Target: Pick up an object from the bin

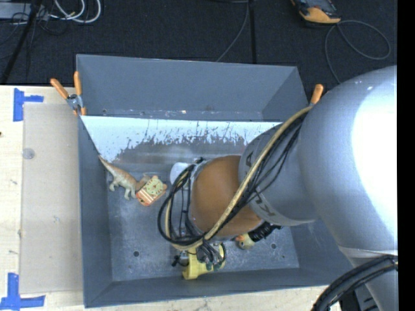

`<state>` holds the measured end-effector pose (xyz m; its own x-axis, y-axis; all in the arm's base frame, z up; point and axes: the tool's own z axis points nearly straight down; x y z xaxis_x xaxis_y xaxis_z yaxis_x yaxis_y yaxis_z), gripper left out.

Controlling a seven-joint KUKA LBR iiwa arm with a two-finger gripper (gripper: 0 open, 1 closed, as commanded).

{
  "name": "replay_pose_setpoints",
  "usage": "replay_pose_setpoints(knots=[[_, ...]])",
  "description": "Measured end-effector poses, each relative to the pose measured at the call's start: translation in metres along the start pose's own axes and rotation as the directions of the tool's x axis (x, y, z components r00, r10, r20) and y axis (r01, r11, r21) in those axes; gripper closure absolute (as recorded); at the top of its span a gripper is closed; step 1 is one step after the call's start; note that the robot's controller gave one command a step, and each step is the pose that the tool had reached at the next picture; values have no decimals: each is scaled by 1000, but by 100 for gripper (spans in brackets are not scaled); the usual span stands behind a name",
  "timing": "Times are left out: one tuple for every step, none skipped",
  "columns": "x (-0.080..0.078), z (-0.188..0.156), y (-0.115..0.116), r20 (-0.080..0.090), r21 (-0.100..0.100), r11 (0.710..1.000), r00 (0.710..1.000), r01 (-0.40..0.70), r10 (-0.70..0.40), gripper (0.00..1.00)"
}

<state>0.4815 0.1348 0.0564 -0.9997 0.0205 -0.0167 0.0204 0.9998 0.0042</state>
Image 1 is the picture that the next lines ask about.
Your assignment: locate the yellow plastic toy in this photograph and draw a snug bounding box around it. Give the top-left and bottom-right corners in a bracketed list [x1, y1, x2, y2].
[181, 243, 227, 281]

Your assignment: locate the yellow rubber duck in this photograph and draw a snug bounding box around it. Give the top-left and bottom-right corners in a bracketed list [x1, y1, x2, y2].
[234, 233, 256, 251]

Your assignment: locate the orange toy clock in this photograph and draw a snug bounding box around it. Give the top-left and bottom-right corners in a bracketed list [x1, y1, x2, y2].
[135, 174, 168, 207]

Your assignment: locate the white round object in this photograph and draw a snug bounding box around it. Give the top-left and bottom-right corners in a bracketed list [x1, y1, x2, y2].
[169, 161, 196, 185]

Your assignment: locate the tan toy dinosaur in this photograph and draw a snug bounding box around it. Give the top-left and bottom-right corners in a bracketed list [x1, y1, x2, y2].
[98, 155, 152, 201]

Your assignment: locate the pale flat board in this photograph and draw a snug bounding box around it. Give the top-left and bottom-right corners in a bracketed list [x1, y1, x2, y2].
[18, 102, 84, 295]

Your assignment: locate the grey metal bin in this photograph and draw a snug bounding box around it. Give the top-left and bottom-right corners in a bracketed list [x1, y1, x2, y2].
[75, 54, 355, 309]

